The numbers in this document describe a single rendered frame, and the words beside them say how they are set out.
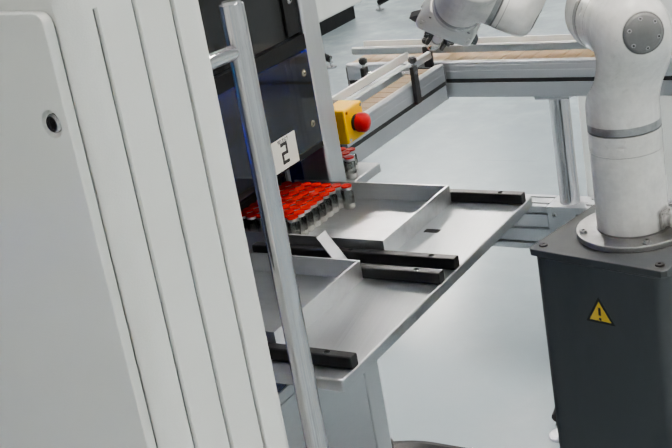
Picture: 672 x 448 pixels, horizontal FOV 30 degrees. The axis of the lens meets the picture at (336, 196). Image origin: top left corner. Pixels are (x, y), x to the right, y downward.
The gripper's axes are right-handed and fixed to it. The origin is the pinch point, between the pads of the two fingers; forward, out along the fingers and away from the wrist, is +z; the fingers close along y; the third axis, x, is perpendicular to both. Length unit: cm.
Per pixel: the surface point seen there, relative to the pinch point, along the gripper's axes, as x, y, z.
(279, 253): 56, 14, -76
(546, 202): -5, -48, 97
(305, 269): 46.2, 7.2, 1.9
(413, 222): 30.8, -7.8, 7.6
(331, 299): 51, 2, -11
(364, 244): 38.5, -0.7, 2.5
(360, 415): 63, -16, 53
